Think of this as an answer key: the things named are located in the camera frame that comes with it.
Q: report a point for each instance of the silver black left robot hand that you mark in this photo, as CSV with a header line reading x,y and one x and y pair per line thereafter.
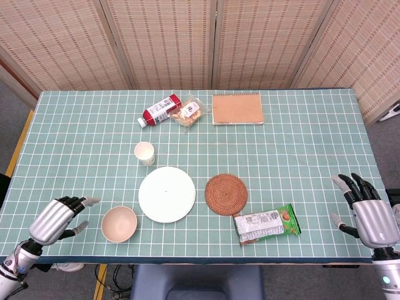
x,y
51,220

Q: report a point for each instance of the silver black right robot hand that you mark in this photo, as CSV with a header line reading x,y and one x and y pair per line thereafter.
x,y
376,220

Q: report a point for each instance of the off-white bowl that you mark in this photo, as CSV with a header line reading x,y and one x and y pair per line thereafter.
x,y
118,223

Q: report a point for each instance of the white paper cup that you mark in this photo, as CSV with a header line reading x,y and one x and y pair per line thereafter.
x,y
144,153

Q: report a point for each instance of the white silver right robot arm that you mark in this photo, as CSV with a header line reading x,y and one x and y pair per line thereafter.
x,y
387,272

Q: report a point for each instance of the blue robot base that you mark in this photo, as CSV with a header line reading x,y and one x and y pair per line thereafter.
x,y
197,281

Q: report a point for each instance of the white round plate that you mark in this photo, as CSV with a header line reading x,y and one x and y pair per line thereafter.
x,y
167,194

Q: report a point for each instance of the white shoe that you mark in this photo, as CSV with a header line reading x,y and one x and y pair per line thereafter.
x,y
67,267

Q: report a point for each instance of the white stand foot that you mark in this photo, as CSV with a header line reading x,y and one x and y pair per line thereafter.
x,y
390,113

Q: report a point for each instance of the green silver snack bag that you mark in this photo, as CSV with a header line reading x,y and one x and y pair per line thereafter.
x,y
265,226

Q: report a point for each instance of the green white grid tablecloth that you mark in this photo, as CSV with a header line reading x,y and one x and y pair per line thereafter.
x,y
281,150

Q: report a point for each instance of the brown woven rattan coaster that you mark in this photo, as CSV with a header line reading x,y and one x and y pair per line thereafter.
x,y
226,194

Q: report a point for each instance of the red juice carton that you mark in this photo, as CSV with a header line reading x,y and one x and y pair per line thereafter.
x,y
159,111

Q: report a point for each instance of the clear bag of pastries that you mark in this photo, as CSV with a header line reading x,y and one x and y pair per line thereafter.
x,y
187,113

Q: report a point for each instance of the brown spiral notebook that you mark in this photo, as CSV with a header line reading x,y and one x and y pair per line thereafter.
x,y
237,108

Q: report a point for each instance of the bamboo folding screen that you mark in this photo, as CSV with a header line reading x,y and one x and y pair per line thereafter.
x,y
175,40

